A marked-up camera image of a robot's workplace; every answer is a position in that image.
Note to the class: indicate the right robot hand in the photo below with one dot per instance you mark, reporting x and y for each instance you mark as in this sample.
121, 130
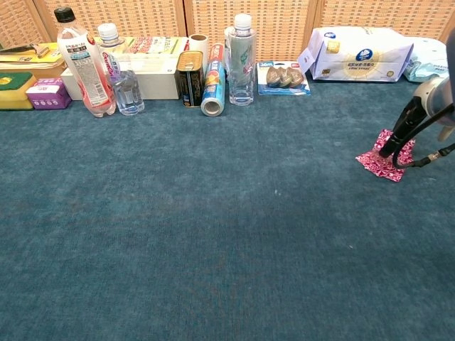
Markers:
409, 117

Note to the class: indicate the pink patterned square tile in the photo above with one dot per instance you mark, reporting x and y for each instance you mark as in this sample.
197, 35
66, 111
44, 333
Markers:
377, 167
407, 152

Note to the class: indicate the light blue wet wipes pack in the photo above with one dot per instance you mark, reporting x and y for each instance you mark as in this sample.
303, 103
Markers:
426, 60

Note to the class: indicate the white tissue pack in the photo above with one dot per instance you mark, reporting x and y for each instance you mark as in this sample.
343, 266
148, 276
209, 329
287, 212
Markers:
355, 57

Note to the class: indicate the blue blister pack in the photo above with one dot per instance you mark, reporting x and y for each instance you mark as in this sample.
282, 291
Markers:
284, 78

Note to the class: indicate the woven folding screen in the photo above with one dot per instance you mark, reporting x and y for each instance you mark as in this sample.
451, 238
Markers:
277, 28

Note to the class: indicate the tall clear bottle white cap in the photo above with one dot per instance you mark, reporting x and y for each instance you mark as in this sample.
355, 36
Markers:
241, 64

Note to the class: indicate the blue plastic wrap roll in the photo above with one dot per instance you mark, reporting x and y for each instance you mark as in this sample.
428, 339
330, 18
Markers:
213, 81

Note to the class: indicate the black and gold tin can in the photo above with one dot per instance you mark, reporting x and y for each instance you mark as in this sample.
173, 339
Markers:
190, 85

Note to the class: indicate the white paper roll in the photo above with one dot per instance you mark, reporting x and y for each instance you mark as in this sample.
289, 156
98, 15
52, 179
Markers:
199, 44

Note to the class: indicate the teal table mat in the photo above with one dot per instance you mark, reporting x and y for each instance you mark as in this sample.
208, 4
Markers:
177, 213

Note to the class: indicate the long white box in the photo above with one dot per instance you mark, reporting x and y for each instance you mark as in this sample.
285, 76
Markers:
160, 83

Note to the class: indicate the small water bottle purple label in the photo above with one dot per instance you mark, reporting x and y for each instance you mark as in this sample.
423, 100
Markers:
128, 96

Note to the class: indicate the pink drink bottle black cap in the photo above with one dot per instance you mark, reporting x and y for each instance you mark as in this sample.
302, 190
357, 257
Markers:
89, 81

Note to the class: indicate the small purple box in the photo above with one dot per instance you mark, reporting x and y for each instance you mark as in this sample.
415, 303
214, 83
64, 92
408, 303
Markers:
49, 97

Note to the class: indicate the flat brown cardboard box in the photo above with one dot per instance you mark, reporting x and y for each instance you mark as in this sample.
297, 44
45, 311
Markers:
46, 72

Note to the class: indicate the green and yellow scouring sponge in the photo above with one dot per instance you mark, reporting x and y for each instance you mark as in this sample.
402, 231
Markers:
14, 96

